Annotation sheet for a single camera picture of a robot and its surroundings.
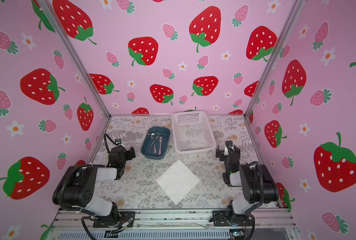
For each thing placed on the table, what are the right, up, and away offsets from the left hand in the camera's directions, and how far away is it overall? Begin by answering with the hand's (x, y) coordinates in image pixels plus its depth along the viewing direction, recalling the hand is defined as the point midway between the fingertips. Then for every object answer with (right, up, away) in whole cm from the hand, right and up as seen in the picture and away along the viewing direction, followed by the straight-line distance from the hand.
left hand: (124, 148), depth 95 cm
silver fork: (+19, +7, +13) cm, 24 cm away
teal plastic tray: (+18, +3, +9) cm, 21 cm away
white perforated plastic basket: (+45, +9, +16) cm, 48 cm away
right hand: (+66, +2, -3) cm, 66 cm away
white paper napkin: (+35, -19, -8) cm, 41 cm away
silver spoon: (+16, +7, +12) cm, 21 cm away
